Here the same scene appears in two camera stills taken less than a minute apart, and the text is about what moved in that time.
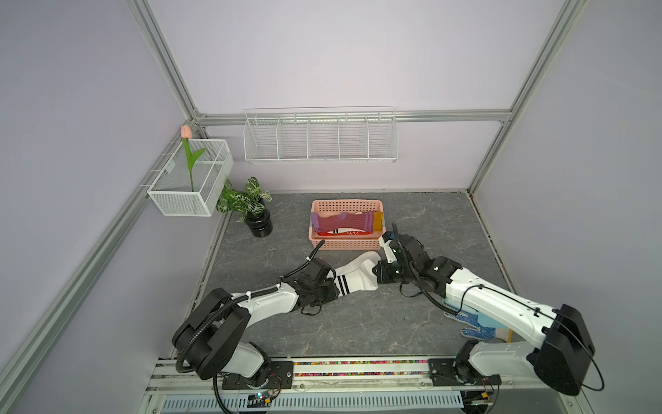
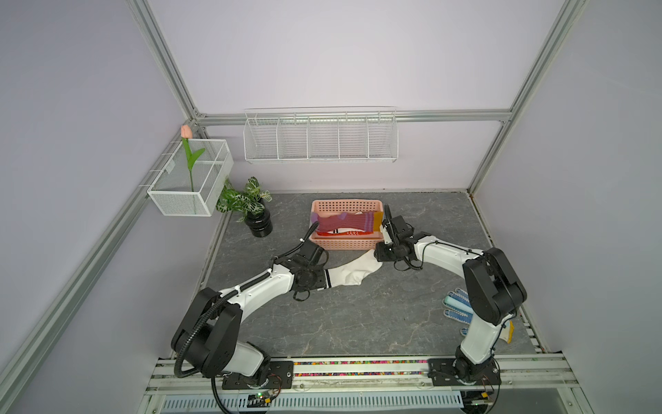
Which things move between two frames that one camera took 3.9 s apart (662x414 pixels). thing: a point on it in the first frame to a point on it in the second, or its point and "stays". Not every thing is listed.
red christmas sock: [353, 234] stays
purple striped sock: [363, 220] stays
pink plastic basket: [346, 224] stays
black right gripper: [381, 272] to [379, 254]
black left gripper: [332, 292] to [320, 282]
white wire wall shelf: [321, 134] stays
